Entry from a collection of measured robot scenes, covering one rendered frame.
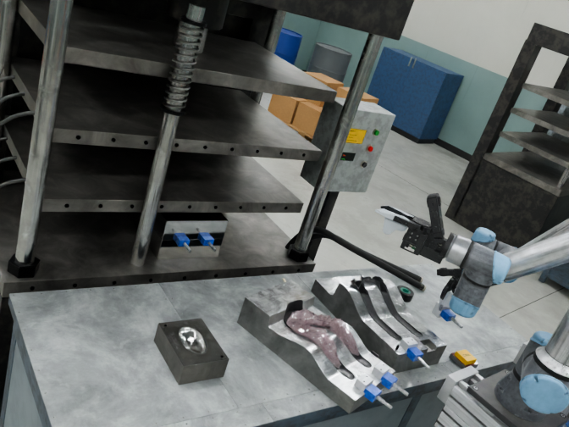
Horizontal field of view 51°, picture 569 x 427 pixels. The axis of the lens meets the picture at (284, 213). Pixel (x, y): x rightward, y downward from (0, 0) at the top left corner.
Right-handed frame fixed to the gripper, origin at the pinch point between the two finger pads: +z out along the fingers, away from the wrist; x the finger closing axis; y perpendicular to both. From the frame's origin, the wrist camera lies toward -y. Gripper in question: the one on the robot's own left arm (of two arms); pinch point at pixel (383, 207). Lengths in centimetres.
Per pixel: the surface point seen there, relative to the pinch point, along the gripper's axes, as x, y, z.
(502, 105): 463, -45, -3
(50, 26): -22, -13, 101
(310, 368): 13, 60, 3
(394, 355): 38, 53, -19
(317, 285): 63, 53, 20
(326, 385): 11, 62, -4
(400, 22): 74, -52, 32
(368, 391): 14, 58, -17
